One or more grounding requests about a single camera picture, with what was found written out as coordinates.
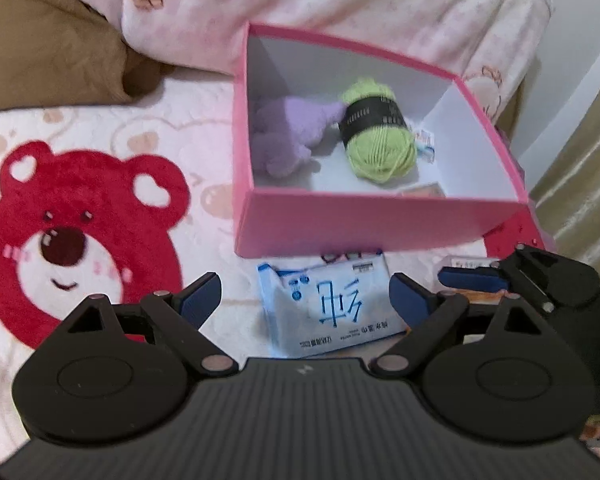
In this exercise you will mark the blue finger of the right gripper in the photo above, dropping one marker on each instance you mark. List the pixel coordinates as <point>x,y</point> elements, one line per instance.
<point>480,279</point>

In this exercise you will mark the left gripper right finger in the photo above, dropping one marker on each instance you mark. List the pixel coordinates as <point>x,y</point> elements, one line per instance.
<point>431,319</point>

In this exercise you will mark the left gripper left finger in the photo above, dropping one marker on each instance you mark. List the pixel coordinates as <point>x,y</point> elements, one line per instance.
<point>178,319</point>

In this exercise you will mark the blue white tissue pack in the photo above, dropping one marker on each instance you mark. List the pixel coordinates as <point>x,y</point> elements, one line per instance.
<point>328,307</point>

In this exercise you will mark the purple plush toy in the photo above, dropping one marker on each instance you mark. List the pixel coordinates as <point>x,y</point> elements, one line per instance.
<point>285,130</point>

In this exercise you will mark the gold cap foundation bottle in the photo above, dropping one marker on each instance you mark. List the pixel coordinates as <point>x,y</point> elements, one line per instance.
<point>428,190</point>

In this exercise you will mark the small peach cosmetic item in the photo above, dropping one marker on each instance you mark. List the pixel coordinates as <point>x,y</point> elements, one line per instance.
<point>468,262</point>

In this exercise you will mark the beige striped curtain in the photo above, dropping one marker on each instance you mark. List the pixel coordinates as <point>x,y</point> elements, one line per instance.
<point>567,199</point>

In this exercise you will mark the white red bear blanket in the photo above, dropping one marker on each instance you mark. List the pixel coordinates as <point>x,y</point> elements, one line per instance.
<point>122,200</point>

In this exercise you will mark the small white blue box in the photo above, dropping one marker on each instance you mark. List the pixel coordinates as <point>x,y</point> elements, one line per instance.
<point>424,141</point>

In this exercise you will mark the green yarn ball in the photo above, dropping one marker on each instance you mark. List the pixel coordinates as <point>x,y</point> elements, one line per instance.
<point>379,145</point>

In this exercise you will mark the pink cardboard box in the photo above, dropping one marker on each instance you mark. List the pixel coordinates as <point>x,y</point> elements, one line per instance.
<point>330,211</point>

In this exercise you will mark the pink cartoon pillow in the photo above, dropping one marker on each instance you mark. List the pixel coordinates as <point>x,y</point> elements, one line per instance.
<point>489,43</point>

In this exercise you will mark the brown pillow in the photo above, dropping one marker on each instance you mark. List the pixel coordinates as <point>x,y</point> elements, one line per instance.
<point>61,52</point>

